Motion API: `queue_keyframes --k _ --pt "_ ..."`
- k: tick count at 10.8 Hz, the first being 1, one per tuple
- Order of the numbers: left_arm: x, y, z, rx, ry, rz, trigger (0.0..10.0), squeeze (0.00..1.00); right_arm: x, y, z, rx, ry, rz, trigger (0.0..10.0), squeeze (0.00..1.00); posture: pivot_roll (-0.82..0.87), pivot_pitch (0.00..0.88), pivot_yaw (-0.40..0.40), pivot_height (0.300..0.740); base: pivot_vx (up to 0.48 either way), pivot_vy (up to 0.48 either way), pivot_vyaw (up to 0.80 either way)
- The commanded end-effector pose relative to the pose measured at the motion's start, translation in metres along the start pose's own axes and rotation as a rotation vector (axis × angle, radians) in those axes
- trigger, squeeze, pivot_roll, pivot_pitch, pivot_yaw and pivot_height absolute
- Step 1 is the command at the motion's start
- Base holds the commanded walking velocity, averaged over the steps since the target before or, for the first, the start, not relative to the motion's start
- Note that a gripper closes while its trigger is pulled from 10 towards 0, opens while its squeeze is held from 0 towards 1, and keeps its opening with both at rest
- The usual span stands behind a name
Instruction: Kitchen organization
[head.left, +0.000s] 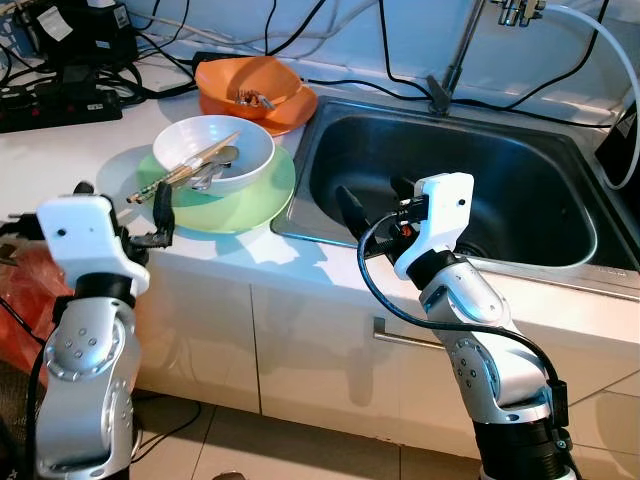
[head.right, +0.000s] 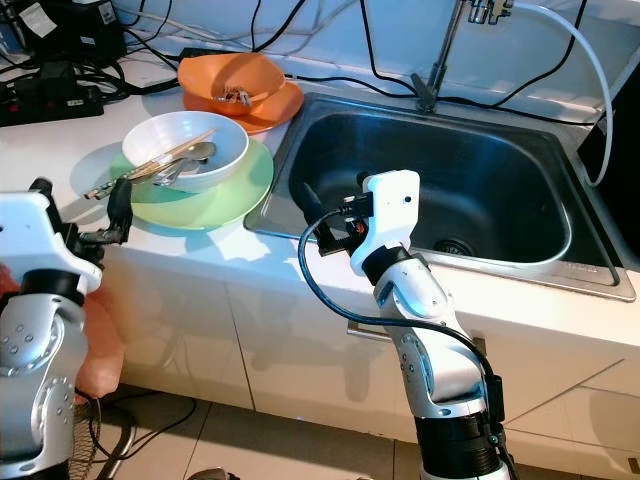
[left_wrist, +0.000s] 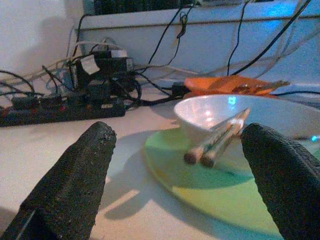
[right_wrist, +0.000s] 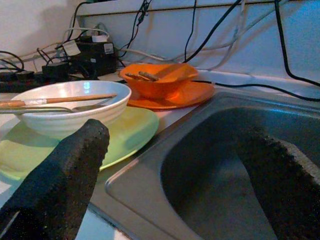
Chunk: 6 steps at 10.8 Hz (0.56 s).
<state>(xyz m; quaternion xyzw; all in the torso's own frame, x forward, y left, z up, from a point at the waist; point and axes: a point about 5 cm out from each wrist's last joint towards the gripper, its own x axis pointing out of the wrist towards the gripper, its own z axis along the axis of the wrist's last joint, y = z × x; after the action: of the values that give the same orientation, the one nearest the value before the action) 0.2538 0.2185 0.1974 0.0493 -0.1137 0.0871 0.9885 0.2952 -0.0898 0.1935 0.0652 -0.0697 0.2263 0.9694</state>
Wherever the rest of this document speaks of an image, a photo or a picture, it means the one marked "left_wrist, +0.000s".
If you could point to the white bowl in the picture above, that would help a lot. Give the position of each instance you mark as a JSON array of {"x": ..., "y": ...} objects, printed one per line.
[{"x": 205, "y": 115}]

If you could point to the black power strip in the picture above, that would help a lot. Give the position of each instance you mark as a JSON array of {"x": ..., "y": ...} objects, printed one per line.
[{"x": 75, "y": 113}]

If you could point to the black adapter with white label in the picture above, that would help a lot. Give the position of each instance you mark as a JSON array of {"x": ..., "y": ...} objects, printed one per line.
[{"x": 112, "y": 66}]

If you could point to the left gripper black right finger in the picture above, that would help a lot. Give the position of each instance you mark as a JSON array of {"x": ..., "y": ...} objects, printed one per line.
[{"x": 287, "y": 187}]

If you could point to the small metal utensil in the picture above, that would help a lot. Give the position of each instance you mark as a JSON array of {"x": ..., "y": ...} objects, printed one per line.
[{"x": 275, "y": 84}]

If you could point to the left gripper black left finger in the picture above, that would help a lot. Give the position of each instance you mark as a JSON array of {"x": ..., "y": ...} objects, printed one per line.
[{"x": 70, "y": 187}]

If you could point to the small black plug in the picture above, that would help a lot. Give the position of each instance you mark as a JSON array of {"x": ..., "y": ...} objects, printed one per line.
[{"x": 179, "y": 88}]

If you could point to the orange bowl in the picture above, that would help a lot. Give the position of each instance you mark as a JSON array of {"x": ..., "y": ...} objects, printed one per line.
[{"x": 212, "y": 83}]

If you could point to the green plate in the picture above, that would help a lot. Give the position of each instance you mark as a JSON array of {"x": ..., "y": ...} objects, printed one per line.
[{"x": 200, "y": 180}]

